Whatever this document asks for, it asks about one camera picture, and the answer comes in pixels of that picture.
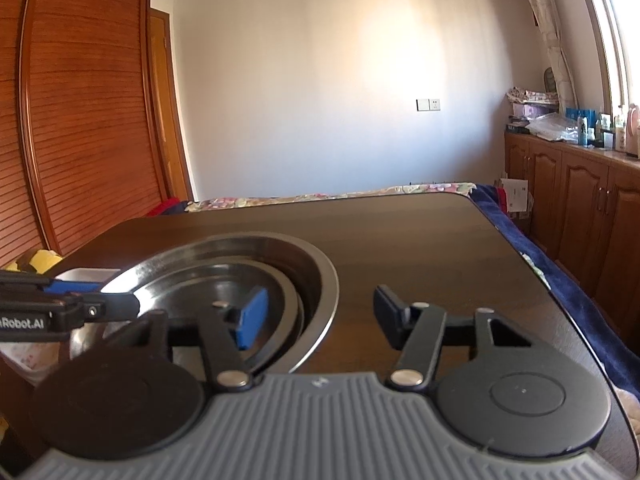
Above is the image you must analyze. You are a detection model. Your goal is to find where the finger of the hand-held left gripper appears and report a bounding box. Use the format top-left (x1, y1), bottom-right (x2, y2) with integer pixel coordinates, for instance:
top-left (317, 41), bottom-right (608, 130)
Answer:
top-left (42, 280), bottom-right (109, 295)
top-left (80, 290), bottom-right (142, 322)

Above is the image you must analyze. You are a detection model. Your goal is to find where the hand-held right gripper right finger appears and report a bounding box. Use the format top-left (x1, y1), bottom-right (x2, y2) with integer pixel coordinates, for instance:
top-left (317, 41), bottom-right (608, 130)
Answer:
top-left (374, 285), bottom-right (533, 391)

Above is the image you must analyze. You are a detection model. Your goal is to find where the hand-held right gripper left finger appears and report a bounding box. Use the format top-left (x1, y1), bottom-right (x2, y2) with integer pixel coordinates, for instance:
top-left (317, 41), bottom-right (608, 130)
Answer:
top-left (102, 286), bottom-right (269, 390)

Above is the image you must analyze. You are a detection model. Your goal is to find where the small steel bowl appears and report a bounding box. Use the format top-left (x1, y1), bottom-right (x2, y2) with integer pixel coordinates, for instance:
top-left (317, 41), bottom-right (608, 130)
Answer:
top-left (165, 275), bottom-right (293, 356)

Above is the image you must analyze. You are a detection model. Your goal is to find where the medium steel bowl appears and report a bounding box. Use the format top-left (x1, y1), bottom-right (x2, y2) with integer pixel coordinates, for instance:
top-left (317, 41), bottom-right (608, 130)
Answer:
top-left (134, 261), bottom-right (307, 361)

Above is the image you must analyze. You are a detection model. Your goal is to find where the large steel bowl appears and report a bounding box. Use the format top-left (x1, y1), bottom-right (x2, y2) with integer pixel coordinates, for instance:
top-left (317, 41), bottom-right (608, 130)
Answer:
top-left (70, 231), bottom-right (341, 376)

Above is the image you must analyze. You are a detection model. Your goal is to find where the floral bedsheet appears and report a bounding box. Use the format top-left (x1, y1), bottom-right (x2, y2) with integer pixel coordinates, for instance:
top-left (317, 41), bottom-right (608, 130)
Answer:
top-left (185, 182), bottom-right (640, 441)

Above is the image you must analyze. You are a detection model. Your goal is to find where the louvred wooden wardrobe door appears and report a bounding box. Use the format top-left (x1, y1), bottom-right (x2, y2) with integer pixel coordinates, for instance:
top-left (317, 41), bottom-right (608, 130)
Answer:
top-left (0, 0), bottom-right (57, 269)
top-left (20, 0), bottom-right (195, 257)

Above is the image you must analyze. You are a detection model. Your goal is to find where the white cardboard box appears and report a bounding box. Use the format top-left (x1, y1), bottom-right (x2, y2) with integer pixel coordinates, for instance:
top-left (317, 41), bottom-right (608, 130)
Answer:
top-left (495, 177), bottom-right (531, 214)

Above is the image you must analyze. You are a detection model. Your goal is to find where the floral bed cover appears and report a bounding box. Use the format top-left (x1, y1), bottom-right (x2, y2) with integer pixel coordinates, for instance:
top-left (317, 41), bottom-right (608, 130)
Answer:
top-left (147, 184), bottom-right (640, 392)

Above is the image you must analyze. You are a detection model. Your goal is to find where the plain wooden door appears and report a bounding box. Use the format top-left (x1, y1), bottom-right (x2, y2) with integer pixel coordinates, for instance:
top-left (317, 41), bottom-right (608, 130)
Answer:
top-left (149, 7), bottom-right (195, 202)

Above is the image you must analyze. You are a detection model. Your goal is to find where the wooden cabinet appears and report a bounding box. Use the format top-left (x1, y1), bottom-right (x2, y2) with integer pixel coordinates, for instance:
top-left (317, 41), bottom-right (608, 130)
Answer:
top-left (504, 131), bottom-right (640, 342)

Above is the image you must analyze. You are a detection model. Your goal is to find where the clear plastic bag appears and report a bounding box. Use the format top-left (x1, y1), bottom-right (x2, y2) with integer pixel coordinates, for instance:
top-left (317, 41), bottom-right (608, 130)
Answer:
top-left (527, 112), bottom-right (584, 144)

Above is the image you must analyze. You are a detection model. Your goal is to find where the stack of papers and cloths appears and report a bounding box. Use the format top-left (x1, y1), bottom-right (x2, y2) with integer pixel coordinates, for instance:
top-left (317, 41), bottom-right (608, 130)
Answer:
top-left (506, 87), bottom-right (560, 134)

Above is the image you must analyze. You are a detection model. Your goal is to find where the row of toiletry bottles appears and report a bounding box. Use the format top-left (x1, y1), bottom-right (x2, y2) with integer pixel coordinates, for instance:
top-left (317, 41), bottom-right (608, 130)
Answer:
top-left (565, 102), bottom-right (640, 157)

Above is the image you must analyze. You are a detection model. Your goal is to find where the patterned cream curtain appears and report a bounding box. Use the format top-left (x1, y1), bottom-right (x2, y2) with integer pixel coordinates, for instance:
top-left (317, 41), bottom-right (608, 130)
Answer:
top-left (512, 0), bottom-right (577, 111)

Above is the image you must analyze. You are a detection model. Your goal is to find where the window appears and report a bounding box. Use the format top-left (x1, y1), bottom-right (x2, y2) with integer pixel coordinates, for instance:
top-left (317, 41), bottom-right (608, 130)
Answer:
top-left (575, 0), bottom-right (640, 117)

